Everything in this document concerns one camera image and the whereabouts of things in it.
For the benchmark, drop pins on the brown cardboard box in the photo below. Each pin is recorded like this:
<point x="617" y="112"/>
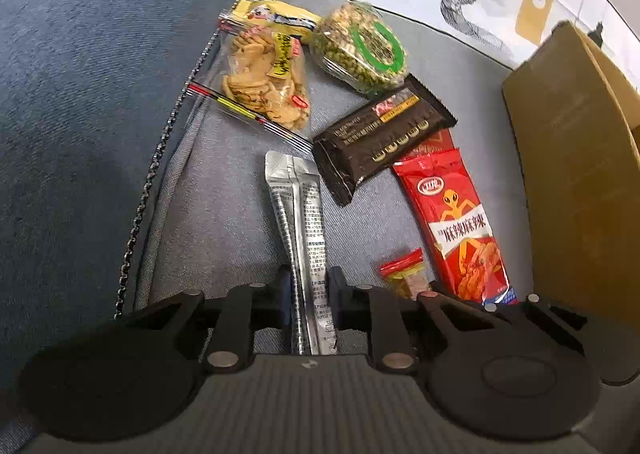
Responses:
<point x="565" y="159"/>

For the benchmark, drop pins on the small red yellow candy packet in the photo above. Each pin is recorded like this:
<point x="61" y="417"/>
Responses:
<point x="405" y="274"/>

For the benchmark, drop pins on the black snack packet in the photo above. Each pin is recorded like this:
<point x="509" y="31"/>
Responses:
<point x="380" y="139"/>

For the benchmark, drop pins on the silver foil snack packet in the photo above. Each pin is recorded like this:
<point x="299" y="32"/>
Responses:
<point x="300" y="214"/>

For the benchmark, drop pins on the grey fabric cushion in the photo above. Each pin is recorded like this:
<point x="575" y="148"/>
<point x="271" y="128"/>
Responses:
<point x="225" y="194"/>

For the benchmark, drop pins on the green label pea nut packet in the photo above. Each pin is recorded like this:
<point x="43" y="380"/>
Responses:
<point x="350" y="49"/>

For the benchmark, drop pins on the long red snack packet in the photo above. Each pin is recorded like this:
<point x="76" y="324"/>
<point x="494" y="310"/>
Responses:
<point x="460" y="224"/>

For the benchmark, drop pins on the clear bag of round crackers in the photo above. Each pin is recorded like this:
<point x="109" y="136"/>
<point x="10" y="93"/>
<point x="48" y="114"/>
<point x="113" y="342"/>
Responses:
<point x="260" y="79"/>

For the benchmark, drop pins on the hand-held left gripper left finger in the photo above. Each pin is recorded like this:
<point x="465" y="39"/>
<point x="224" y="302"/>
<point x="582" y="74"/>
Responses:
<point x="283" y="295"/>

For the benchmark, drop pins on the yellow snack packet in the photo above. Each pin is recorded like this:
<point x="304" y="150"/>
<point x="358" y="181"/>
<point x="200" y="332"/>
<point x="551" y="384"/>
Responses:
<point x="285" y="16"/>

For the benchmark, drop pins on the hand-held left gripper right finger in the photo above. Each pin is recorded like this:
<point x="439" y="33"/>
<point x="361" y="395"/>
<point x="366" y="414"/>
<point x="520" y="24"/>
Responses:
<point x="336" y="295"/>

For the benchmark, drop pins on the orange-red flat packet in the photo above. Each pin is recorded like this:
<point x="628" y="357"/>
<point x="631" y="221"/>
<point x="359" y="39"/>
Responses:
<point x="435" y="144"/>

